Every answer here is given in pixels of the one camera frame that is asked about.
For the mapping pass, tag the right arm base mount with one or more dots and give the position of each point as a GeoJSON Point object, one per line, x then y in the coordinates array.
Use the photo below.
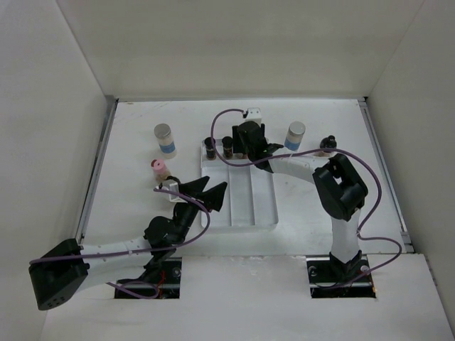
{"type": "Point", "coordinates": [329, 278]}

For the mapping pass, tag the clear plastic organizer tray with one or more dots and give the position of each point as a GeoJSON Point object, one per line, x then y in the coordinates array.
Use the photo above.
{"type": "Point", "coordinates": [249, 204]}

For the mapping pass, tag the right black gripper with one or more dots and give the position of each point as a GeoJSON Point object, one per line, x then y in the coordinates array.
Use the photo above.
{"type": "Point", "coordinates": [237, 143]}

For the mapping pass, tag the black grinder top spice bottle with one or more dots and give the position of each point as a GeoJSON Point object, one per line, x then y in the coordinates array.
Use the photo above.
{"type": "Point", "coordinates": [327, 145]}

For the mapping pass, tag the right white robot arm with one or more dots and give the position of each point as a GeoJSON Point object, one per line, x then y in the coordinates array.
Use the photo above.
{"type": "Point", "coordinates": [340, 189]}

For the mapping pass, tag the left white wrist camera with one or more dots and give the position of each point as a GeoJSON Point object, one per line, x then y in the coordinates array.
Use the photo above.
{"type": "Point", "coordinates": [172, 187]}

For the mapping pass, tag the small black cap spice bottle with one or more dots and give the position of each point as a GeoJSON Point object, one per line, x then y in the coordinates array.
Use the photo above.
{"type": "Point", "coordinates": [210, 149]}

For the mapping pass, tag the pink cap spice bottle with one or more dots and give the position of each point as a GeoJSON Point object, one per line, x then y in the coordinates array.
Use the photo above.
{"type": "Point", "coordinates": [160, 169]}

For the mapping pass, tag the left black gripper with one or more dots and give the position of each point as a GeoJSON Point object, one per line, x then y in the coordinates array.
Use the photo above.
{"type": "Point", "coordinates": [212, 197]}

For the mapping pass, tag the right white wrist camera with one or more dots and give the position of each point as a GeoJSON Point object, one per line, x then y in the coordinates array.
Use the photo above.
{"type": "Point", "coordinates": [253, 114]}

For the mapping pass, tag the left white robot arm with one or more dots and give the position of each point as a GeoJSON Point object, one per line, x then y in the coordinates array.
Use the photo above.
{"type": "Point", "coordinates": [70, 267]}

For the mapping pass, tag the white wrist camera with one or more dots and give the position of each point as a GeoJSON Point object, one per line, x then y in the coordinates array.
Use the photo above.
{"type": "Point", "coordinates": [172, 187]}
{"type": "Point", "coordinates": [253, 114]}

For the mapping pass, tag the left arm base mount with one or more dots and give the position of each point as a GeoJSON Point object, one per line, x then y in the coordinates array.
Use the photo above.
{"type": "Point", "coordinates": [165, 283]}

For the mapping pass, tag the blue label silver-cap jar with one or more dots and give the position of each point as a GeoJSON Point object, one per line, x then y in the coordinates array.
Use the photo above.
{"type": "Point", "coordinates": [294, 135]}
{"type": "Point", "coordinates": [165, 140]}

